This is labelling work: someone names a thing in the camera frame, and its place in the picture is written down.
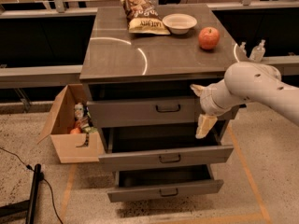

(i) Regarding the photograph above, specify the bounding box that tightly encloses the black floor cable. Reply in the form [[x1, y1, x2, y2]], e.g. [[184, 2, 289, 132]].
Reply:
[[0, 146, 64, 224]]

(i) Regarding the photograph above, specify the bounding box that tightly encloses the cardboard box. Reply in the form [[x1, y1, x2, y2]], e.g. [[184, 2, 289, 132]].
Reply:
[[38, 84, 104, 163]]

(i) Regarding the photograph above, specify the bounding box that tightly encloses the black stand leg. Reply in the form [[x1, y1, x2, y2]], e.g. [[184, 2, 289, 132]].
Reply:
[[0, 164, 44, 224]]

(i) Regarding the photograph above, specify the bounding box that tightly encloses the white bowl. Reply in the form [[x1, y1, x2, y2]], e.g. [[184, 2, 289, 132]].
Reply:
[[163, 13, 197, 35]]

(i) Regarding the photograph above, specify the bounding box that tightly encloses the green package in box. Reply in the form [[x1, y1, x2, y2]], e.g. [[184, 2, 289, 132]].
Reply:
[[80, 116, 97, 133]]

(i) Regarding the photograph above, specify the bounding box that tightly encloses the grey drawer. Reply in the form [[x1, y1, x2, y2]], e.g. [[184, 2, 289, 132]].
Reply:
[[87, 88, 203, 128], [107, 164, 223, 203], [99, 121, 233, 172]]

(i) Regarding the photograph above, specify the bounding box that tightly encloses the clear sanitizer bottle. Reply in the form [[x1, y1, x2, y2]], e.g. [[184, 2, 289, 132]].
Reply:
[[249, 39, 265, 63]]

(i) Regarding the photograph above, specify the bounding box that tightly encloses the orange fruit in box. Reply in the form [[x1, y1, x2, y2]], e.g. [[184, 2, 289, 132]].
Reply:
[[70, 128, 81, 134]]

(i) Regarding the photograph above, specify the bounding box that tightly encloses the grey drawer cabinet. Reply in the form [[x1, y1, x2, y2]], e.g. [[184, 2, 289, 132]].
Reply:
[[79, 3, 250, 147]]

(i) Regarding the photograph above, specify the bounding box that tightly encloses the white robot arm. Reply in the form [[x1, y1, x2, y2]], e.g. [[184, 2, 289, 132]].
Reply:
[[191, 62, 299, 139]]

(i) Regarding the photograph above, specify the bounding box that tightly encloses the brown chip bag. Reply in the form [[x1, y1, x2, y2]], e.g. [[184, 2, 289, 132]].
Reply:
[[120, 0, 170, 35]]

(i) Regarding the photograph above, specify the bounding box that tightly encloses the grey top drawer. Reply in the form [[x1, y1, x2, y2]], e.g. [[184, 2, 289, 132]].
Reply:
[[87, 88, 203, 128]]

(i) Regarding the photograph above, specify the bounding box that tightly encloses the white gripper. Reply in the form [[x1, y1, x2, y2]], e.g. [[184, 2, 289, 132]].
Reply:
[[190, 84, 232, 139]]

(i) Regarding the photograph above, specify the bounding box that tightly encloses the red apple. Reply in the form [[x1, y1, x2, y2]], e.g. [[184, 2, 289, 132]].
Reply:
[[198, 27, 220, 50]]

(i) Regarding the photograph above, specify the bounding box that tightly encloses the grey bottom drawer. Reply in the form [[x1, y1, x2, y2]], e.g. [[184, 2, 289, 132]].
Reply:
[[107, 164, 223, 203]]

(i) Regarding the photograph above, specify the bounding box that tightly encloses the small clear bottle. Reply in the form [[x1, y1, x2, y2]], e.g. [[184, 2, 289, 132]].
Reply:
[[240, 42, 247, 55]]

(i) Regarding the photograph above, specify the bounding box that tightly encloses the white bottle in box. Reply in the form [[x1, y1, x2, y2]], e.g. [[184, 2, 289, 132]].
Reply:
[[74, 103, 84, 120]]

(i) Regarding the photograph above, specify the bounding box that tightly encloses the grey middle drawer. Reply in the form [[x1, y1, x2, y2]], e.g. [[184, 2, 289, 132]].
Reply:
[[99, 121, 233, 172]]

